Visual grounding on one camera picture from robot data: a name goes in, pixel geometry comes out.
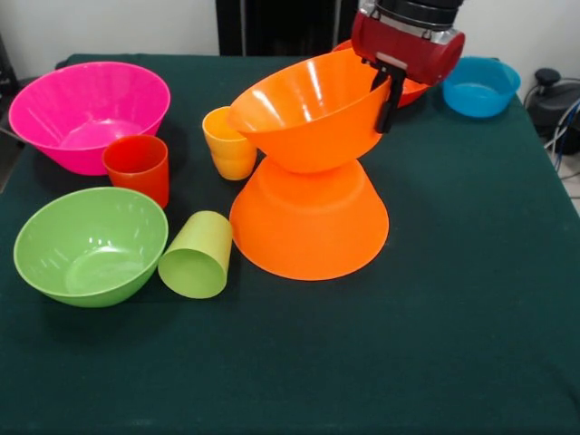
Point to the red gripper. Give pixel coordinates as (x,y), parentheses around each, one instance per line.
(421,59)

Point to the orange plastic bowl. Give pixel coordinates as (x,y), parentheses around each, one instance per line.
(308,136)
(308,226)

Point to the yellow plastic cup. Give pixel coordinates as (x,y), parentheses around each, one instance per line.
(226,154)

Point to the green plastic cup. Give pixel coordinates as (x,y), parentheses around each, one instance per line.
(195,272)

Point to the pink plastic bowl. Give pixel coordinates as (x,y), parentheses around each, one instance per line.
(45,104)

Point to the red-orange plastic bowl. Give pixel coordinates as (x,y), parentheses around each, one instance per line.
(414,93)

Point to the blue plastic bowl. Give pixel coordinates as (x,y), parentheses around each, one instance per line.
(476,102)

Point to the black cabinet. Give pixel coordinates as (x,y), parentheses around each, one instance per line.
(281,27)

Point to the red plastic cup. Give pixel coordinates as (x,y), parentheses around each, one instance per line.
(136,174)

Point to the dark green table cloth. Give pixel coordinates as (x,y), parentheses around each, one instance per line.
(290,353)

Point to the green plastic bowl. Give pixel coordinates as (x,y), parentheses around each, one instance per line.
(90,244)

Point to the black equipment box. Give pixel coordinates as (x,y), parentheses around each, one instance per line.
(6,68)

